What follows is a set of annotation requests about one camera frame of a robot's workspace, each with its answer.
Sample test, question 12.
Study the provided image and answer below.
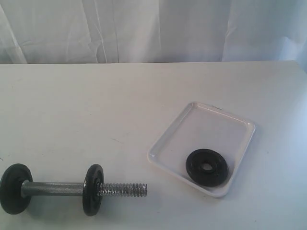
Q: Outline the white backdrop curtain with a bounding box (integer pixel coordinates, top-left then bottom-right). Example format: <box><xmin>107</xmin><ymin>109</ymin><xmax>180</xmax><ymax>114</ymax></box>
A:
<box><xmin>0</xmin><ymin>0</ymin><xmax>307</xmax><ymax>68</ymax></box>

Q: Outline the silver threaded dumbbell bar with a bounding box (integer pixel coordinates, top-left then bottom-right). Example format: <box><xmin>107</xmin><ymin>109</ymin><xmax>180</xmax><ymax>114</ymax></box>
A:
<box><xmin>21</xmin><ymin>181</ymin><xmax>147</xmax><ymax>197</ymax></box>

